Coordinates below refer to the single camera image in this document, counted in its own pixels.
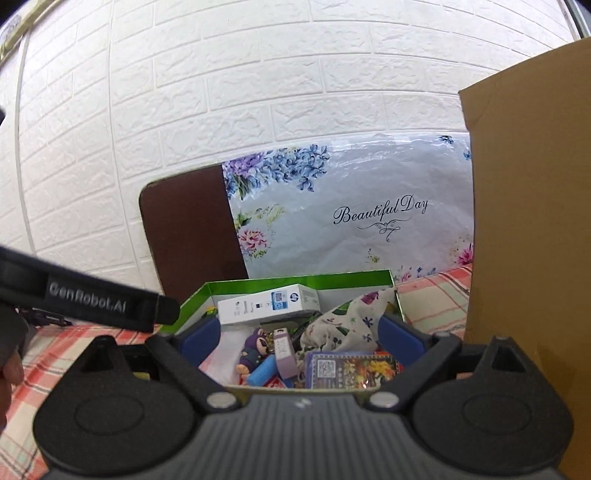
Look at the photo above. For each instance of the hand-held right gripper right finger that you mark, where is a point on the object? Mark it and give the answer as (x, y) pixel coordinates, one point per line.
(397, 337)

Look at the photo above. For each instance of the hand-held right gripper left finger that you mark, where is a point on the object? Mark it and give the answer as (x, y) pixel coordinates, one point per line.
(201, 341)

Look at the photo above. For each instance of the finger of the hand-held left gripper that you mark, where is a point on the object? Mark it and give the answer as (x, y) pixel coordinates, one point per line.
(167, 313)

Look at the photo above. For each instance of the purple figure toy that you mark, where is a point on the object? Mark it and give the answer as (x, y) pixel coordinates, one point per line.
(254, 353)

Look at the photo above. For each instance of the white printed cloth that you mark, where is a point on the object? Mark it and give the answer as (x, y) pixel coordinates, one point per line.
(341, 327)

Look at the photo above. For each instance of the blue cylinder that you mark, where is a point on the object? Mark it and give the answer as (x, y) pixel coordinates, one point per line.
(262, 373)

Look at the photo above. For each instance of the white rectangular carton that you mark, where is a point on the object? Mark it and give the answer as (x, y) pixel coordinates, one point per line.
(268, 305)

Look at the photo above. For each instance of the green cardboard box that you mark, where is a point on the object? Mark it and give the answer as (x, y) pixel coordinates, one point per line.
(295, 279)

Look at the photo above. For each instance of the person's left hand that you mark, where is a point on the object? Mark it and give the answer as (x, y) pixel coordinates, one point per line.
(10, 383)

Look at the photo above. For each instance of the white plastic wrap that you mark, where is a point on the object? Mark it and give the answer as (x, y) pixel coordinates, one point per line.
(221, 364)

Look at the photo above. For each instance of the red plaid tablecloth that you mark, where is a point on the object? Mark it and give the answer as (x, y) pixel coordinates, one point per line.
(438, 300)

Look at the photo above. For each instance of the colourful card pack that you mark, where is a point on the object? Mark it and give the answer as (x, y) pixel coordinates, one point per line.
(351, 371)

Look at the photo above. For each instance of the lilac power bank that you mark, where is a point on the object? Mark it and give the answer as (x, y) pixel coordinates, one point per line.
(284, 353)

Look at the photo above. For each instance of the brown board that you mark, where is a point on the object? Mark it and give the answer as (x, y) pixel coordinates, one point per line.
(194, 230)

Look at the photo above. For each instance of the floral plastic bag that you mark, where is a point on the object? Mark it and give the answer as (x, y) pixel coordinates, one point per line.
(369, 184)

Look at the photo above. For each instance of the brown cardboard panel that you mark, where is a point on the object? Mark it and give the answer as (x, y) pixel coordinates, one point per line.
(531, 207)

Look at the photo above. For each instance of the dark frame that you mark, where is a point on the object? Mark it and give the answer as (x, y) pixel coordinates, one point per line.
(579, 16)

